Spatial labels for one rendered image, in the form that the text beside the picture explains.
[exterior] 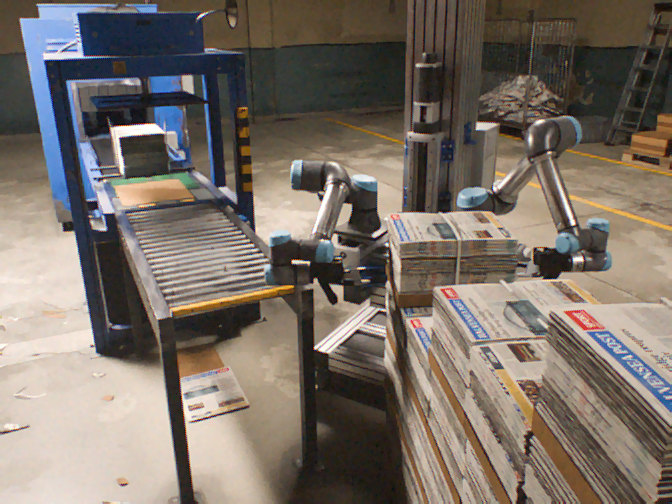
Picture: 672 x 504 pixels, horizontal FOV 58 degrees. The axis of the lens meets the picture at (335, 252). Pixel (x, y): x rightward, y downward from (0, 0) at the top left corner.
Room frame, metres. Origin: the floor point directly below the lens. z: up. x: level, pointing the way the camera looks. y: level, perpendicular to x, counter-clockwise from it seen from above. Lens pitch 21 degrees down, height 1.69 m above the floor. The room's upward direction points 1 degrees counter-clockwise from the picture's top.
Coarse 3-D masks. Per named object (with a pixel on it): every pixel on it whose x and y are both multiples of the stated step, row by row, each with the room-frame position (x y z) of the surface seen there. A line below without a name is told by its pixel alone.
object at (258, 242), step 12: (216, 204) 3.06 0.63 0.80; (228, 216) 2.84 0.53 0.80; (240, 228) 2.65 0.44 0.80; (252, 240) 2.49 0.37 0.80; (264, 252) 2.34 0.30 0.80; (300, 288) 1.97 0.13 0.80; (312, 288) 1.97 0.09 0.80; (288, 300) 2.07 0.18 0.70; (300, 300) 1.95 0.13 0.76; (312, 300) 1.97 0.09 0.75; (300, 312) 1.96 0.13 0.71; (312, 312) 1.97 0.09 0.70
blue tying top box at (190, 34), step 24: (96, 24) 3.10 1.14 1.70; (120, 24) 3.14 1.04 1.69; (144, 24) 3.19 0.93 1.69; (168, 24) 3.24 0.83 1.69; (192, 24) 3.29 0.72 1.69; (96, 48) 3.09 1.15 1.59; (120, 48) 3.14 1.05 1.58; (144, 48) 3.18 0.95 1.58; (168, 48) 3.23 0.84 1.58; (192, 48) 3.29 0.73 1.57
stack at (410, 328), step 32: (416, 320) 1.66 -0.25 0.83; (384, 352) 1.96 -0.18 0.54; (416, 352) 1.54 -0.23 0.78; (416, 384) 1.52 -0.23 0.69; (416, 416) 1.50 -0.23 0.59; (448, 416) 1.23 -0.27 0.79; (384, 448) 1.94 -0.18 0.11; (416, 448) 1.47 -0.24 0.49; (448, 448) 1.21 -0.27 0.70; (416, 480) 1.48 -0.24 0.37; (480, 480) 1.01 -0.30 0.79
